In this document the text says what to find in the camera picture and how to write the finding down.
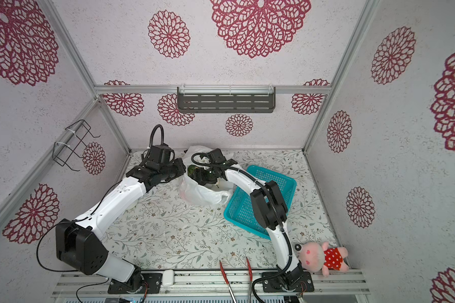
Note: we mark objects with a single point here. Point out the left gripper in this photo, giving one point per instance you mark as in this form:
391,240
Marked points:
181,166

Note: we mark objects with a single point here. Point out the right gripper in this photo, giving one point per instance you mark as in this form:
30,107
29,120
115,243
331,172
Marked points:
203,175

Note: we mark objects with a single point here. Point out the white plastic bag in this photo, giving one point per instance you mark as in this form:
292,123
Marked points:
203,196

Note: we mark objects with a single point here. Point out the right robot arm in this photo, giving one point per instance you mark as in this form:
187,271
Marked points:
269,208

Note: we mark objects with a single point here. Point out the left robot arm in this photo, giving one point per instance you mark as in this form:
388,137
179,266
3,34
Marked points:
78,241

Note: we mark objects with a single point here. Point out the white adapter box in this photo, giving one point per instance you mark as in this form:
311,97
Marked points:
168,278

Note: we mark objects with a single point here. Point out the pink pig plush toy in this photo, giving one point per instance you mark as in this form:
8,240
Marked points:
316,257

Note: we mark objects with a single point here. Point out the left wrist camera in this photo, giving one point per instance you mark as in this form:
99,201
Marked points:
164,154

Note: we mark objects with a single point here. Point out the grey wall shelf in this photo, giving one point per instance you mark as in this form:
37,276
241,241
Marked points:
226,100

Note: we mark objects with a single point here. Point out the red handled tongs left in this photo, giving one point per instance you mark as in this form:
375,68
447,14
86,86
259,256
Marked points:
227,282

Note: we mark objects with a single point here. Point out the red handled tongs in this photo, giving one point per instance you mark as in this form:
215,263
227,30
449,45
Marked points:
227,282
250,274

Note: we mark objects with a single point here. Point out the red handled tongs right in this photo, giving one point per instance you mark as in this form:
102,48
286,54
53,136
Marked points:
250,274

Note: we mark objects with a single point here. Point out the black wire rack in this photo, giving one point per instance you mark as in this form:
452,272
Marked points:
66,148

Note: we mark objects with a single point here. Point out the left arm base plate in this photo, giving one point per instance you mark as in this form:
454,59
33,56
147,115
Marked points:
138,284

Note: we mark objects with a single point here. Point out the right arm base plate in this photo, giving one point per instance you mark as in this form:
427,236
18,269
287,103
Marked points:
283,284

